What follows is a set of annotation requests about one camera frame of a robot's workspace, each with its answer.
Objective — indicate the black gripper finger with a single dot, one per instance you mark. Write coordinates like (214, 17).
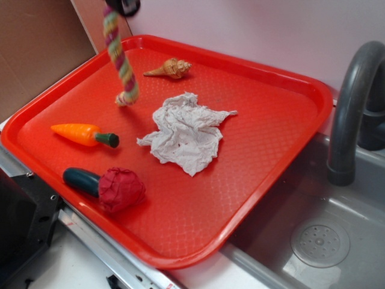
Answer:
(126, 8)

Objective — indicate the brown toy seashell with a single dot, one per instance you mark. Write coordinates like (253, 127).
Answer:
(172, 68)

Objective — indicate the brown cardboard panel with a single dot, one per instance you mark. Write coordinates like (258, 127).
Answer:
(41, 42)

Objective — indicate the orange toy carrot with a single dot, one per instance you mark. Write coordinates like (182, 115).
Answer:
(86, 134)

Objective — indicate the crumpled white cloth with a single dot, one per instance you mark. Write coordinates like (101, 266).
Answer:
(188, 133)

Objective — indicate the red plastic tray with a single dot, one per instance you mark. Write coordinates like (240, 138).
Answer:
(182, 219)

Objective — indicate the dark green toy cucumber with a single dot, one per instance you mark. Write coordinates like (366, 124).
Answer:
(83, 180)

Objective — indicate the red crumpled paper ball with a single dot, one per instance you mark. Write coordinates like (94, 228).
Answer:
(120, 188)

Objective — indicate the grey toy faucet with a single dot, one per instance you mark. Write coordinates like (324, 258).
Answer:
(359, 116)

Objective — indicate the grey plastic sink basin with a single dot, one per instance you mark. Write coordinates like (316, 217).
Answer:
(261, 244)

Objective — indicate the round sink drain cover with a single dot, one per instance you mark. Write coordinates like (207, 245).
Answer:
(320, 243)

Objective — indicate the black metal bracket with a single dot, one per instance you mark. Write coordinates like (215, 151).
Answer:
(29, 211)

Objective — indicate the silver metal rail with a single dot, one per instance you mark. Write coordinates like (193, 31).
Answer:
(82, 257)

